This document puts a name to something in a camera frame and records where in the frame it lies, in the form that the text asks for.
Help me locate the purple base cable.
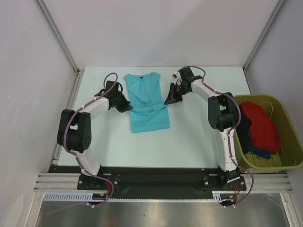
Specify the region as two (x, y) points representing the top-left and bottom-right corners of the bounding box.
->
(46, 181), (114, 215)
(222, 174), (255, 209)

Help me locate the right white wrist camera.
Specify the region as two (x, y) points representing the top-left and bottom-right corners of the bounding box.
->
(172, 71), (183, 86)

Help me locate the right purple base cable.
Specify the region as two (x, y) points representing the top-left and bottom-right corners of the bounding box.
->
(222, 174), (255, 209)

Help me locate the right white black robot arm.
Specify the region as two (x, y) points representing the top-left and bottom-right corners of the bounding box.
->
(164, 66), (241, 190)

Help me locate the turquoise t shirt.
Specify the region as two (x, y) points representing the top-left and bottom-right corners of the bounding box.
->
(124, 72), (170, 133)

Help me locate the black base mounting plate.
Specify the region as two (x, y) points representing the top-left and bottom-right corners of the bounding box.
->
(48, 166), (247, 199)

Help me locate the white slotted cable duct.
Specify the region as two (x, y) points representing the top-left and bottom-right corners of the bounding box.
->
(43, 192), (231, 203)

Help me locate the right aluminium frame post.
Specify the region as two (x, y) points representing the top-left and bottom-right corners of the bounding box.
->
(242, 0), (286, 73)

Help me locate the olive green plastic bin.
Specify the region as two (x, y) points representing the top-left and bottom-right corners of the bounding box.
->
(234, 95), (303, 174)

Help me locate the black t shirt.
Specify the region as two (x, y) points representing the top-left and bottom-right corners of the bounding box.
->
(236, 107), (251, 154)

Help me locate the aluminium front rail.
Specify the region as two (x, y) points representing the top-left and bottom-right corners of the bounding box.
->
(34, 173), (293, 193)

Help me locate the aluminium frame post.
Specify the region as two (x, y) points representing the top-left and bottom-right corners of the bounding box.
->
(242, 0), (286, 73)
(35, 0), (79, 74)

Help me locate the left aluminium frame post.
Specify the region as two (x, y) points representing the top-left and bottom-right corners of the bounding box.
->
(35, 0), (79, 74)

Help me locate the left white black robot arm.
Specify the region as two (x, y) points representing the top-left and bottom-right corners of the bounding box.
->
(57, 80), (133, 189)

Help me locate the blue t shirt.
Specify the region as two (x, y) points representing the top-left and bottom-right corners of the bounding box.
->
(247, 130), (271, 159)

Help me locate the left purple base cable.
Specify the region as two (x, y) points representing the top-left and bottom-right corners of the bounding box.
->
(46, 181), (114, 215)

